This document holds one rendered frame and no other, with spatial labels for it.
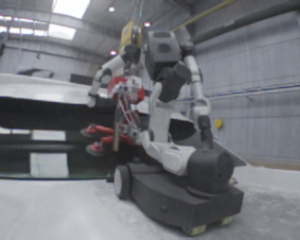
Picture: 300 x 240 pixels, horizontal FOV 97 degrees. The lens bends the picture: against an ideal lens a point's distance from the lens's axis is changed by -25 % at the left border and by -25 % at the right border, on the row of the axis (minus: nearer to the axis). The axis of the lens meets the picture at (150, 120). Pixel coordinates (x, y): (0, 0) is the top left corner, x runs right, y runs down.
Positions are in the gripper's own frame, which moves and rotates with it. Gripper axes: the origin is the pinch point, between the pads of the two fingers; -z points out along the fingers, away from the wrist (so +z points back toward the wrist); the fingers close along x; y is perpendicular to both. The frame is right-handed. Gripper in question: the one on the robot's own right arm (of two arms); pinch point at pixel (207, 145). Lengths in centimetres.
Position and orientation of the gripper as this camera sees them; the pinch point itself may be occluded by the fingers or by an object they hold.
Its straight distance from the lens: 116.4
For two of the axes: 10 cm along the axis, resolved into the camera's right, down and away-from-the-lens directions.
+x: -0.5, 2.8, 9.6
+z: -0.9, -9.6, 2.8
